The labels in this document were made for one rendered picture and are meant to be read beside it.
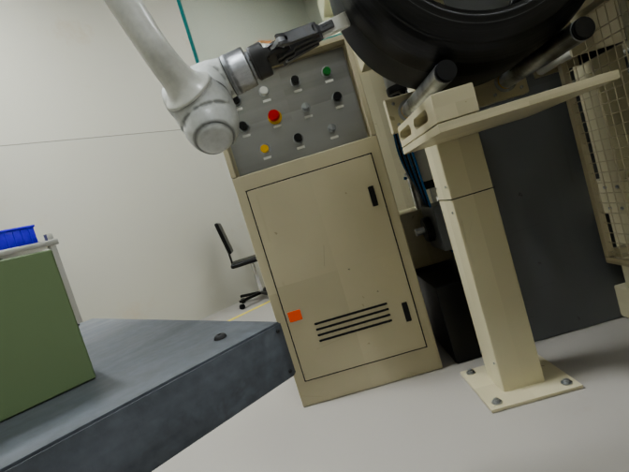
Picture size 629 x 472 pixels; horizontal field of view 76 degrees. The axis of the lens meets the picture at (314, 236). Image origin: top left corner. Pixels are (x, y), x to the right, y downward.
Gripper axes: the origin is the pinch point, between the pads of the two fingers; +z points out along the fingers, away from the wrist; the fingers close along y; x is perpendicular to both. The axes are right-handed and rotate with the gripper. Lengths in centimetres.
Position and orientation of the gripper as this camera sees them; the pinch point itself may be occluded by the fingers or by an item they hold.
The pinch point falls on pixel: (333, 25)
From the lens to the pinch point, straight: 102.3
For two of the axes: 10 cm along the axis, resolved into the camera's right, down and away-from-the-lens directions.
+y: 0.2, -0.7, 10.0
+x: 4.2, 9.1, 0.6
